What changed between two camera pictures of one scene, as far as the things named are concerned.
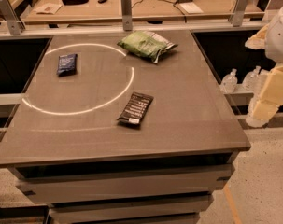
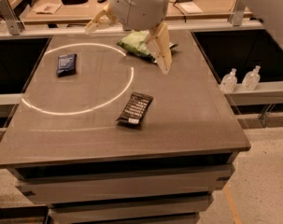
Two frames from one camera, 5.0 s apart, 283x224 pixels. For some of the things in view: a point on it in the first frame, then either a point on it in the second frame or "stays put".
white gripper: (279, 36) to (140, 8)
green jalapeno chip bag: (146, 44) stays put
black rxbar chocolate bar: (135, 110) stays put
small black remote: (102, 0) stays put
